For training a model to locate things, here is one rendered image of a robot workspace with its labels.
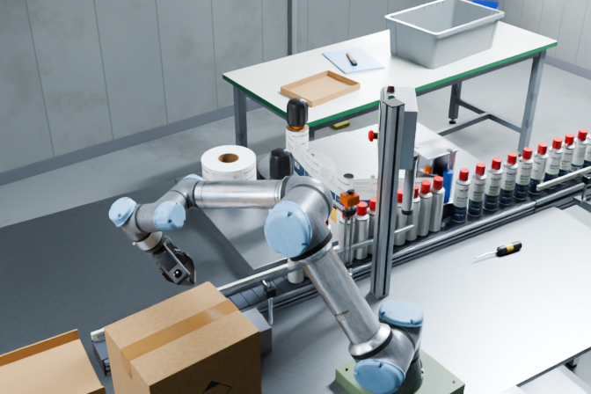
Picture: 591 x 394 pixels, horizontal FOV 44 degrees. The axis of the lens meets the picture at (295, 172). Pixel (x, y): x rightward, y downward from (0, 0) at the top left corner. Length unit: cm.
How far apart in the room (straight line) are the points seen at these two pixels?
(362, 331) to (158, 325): 50
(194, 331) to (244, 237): 78
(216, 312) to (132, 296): 60
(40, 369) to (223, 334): 63
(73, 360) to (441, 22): 317
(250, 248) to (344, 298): 81
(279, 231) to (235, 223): 95
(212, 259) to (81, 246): 47
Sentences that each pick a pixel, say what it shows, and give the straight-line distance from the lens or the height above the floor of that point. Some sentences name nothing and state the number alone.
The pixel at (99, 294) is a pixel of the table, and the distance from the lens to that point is 247.
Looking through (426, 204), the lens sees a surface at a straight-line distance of 252.
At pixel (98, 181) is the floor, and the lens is 474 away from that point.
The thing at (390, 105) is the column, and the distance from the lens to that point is 204.
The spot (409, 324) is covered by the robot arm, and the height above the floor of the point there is 110.
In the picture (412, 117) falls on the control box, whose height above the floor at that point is 146.
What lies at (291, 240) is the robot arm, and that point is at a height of 138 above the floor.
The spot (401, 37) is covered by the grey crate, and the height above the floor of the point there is 92.
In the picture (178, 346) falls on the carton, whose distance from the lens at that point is 182.
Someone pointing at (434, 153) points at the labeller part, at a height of 114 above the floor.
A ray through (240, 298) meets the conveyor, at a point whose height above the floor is 88.
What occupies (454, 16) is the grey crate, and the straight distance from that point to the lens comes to 470.
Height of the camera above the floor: 235
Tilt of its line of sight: 30 degrees down
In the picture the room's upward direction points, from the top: straight up
